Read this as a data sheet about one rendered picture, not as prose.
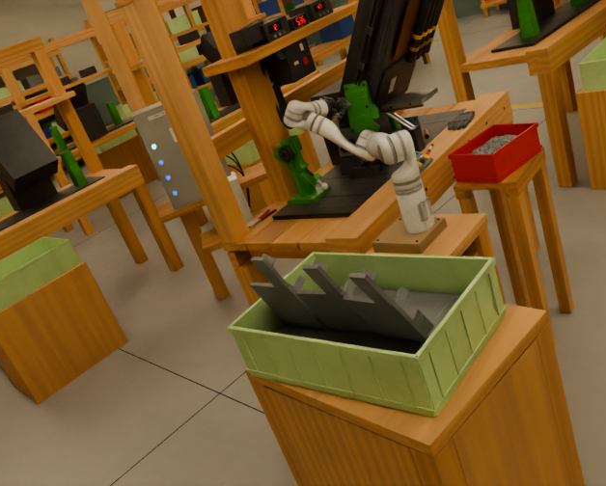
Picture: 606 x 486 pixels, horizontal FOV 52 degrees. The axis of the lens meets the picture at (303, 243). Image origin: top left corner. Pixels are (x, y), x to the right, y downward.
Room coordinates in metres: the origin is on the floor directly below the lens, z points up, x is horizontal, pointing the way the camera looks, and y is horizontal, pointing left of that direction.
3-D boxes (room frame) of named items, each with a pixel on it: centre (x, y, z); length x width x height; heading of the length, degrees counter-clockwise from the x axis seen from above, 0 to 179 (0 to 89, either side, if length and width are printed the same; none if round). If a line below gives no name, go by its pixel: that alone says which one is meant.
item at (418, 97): (2.71, -0.58, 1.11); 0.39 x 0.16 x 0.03; 45
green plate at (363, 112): (2.63, -0.45, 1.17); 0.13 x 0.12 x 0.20; 135
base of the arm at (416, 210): (1.88, -0.38, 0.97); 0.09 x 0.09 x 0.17; 49
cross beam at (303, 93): (2.98, -0.19, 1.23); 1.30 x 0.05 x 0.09; 135
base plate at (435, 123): (2.72, -0.45, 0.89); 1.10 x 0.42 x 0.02; 135
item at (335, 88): (2.90, -0.43, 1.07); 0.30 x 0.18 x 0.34; 135
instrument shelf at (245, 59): (2.91, -0.27, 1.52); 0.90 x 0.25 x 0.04; 135
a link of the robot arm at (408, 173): (1.88, -0.39, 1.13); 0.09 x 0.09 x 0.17; 0
